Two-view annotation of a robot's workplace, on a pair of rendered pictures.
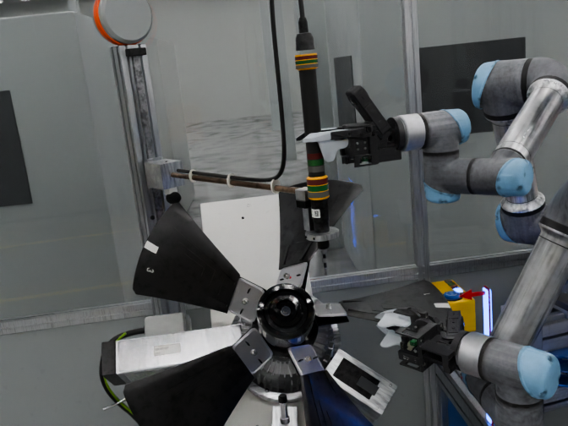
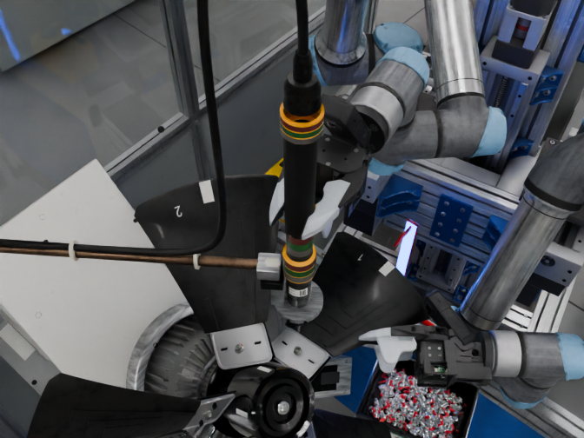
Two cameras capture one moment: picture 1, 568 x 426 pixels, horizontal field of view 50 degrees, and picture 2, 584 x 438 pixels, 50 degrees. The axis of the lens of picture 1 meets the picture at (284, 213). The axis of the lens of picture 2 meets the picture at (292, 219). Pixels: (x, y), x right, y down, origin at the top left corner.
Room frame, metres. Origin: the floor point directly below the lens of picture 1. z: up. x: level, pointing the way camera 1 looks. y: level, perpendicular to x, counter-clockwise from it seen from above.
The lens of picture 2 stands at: (0.90, 0.26, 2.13)
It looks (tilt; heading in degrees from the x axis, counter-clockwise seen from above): 52 degrees down; 314
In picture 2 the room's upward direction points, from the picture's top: straight up
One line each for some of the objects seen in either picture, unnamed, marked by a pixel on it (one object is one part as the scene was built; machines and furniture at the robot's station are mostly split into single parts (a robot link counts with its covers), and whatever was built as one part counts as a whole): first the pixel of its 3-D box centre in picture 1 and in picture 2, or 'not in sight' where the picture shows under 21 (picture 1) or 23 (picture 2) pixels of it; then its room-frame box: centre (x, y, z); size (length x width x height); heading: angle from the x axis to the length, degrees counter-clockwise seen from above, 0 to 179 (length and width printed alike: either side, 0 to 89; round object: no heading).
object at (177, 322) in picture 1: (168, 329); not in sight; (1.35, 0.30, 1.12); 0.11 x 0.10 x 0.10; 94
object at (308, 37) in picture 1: (313, 138); (300, 213); (1.21, -0.07, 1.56); 0.04 x 0.04 x 0.46
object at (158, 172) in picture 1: (163, 173); not in sight; (1.69, 0.32, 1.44); 0.10 x 0.07 x 0.08; 39
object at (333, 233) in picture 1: (316, 213); (291, 283); (1.21, -0.07, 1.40); 0.09 x 0.07 x 0.10; 39
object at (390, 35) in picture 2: not in sight; (393, 56); (1.56, -0.77, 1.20); 0.13 x 0.12 x 0.14; 48
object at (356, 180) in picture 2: (347, 133); (342, 182); (1.20, -0.14, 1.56); 0.09 x 0.05 x 0.02; 113
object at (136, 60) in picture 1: (152, 160); not in sight; (1.73, 0.36, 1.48); 0.05 x 0.03 x 0.62; 129
